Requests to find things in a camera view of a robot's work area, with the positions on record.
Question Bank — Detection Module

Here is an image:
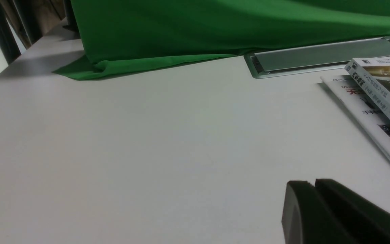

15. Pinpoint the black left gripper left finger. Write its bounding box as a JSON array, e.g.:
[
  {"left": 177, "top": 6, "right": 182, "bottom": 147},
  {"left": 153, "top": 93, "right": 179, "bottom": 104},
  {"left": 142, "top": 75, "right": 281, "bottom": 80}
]
[{"left": 281, "top": 181, "right": 358, "bottom": 244}]

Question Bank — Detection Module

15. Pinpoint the green backdrop cloth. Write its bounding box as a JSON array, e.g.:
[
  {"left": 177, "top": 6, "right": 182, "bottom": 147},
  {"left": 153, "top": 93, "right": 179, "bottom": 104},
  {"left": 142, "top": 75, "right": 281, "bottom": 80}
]
[{"left": 54, "top": 0, "right": 390, "bottom": 81}]

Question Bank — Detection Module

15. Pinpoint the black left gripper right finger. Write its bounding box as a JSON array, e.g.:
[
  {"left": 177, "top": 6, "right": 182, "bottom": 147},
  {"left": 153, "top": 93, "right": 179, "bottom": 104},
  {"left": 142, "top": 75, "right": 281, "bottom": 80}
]
[{"left": 315, "top": 179, "right": 390, "bottom": 244}]

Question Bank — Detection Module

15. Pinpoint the thin white magazine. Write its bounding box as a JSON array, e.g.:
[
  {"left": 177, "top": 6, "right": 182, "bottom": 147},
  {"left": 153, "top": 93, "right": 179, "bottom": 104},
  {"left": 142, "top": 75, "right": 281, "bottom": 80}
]
[{"left": 320, "top": 75, "right": 390, "bottom": 162}]

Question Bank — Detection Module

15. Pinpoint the silver desk cable tray cover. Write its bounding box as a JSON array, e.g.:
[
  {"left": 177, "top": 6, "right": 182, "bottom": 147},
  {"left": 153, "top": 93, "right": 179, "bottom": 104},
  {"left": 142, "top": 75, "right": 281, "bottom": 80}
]
[{"left": 244, "top": 37, "right": 390, "bottom": 79}]

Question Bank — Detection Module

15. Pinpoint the dark vertical post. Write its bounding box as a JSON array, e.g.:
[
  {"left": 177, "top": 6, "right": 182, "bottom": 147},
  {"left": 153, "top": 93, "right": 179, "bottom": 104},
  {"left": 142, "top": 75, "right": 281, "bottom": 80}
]
[{"left": 0, "top": 3, "right": 21, "bottom": 64}]

